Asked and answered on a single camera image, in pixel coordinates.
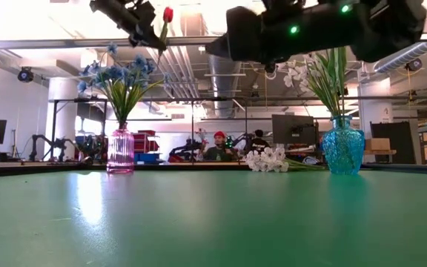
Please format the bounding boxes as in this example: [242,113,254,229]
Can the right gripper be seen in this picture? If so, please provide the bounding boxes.
[205,6,270,63]

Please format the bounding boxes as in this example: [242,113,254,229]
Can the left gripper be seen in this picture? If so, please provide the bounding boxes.
[116,0,168,52]

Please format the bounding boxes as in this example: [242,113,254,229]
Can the red artificial tulip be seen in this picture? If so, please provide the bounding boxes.
[156,6,175,60]

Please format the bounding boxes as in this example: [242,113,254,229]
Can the white artificial flower bunch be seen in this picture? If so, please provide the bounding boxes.
[278,46,342,119]
[245,146,328,174]

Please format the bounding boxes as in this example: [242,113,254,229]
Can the pink ribbed glass vase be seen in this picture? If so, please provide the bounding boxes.
[106,122,136,174]

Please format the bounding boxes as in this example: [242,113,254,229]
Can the blue textured glass vase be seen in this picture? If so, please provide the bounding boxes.
[321,114,365,175]

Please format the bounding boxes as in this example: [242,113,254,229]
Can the person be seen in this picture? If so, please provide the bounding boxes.
[202,130,236,162]
[248,128,272,153]

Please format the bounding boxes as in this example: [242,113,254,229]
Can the red storage bins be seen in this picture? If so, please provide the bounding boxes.
[133,129,161,154]

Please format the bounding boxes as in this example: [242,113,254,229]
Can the white round column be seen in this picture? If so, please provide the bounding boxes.
[46,76,79,149]

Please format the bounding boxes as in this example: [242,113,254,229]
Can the blue storage bin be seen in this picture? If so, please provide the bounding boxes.
[134,151,162,164]

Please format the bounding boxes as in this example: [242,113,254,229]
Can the white square column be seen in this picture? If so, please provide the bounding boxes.
[357,76,393,139]

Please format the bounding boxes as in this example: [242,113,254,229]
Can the green table mat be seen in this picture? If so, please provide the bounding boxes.
[0,168,427,267]

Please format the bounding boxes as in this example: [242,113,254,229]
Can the brown cardboard box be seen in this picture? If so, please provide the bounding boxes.
[364,137,391,151]

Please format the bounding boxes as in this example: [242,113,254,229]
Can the large black panel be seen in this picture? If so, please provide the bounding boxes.
[369,120,422,165]

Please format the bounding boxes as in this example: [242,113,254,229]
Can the silver round ceiling duct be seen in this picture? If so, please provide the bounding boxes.
[208,55,244,118]

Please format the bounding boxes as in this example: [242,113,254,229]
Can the black metal rack frame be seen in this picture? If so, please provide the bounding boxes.
[48,96,250,164]

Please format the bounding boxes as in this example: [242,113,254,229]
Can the silver corrugated ceiling duct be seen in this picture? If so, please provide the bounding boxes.
[372,40,427,73]

